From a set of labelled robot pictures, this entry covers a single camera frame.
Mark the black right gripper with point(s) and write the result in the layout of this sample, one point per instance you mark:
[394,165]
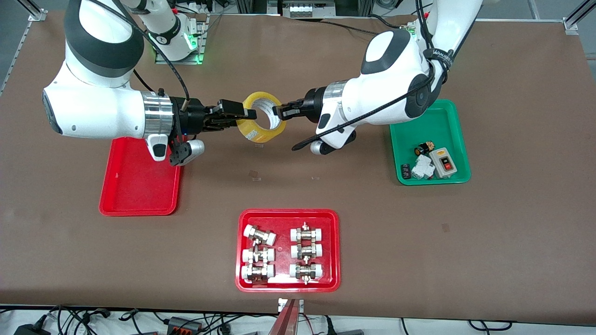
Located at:
[192,117]

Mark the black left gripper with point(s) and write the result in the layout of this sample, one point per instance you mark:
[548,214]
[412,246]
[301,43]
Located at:
[313,104]

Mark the yellow packing tape roll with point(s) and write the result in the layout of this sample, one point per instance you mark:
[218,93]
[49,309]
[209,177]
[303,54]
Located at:
[260,134]

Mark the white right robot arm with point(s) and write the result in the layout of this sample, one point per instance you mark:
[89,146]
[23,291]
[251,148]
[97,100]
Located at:
[93,111]

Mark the red plastic tray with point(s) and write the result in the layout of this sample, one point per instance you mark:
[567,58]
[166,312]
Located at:
[139,190]
[284,218]

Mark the green plastic tray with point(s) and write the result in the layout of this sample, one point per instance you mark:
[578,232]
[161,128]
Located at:
[458,179]

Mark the grey connector block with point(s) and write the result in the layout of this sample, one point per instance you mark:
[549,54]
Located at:
[307,10]

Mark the white capped metal pipe fitting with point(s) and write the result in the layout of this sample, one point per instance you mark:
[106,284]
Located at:
[306,251]
[257,255]
[257,272]
[306,233]
[306,271]
[259,235]

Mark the black terminal block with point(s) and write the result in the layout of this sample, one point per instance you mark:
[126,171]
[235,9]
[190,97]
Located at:
[405,171]

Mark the black yellow round component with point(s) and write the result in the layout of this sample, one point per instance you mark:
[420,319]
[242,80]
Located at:
[423,149]

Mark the white circuit breaker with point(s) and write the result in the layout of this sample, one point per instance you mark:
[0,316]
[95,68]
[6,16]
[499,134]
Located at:
[423,167]

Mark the black power adapter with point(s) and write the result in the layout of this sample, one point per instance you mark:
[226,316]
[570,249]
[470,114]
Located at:
[30,329]

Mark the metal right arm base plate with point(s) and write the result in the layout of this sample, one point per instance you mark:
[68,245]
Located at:
[201,37]

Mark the grey push button switch box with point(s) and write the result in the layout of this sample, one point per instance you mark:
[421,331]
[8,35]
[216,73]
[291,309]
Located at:
[444,163]

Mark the metal post bracket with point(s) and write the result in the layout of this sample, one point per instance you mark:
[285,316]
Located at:
[282,304]

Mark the grey red camera post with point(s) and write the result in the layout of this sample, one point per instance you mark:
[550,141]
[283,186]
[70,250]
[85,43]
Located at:
[286,323]

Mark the metal corner bracket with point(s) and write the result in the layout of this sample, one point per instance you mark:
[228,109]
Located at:
[571,25]
[38,15]

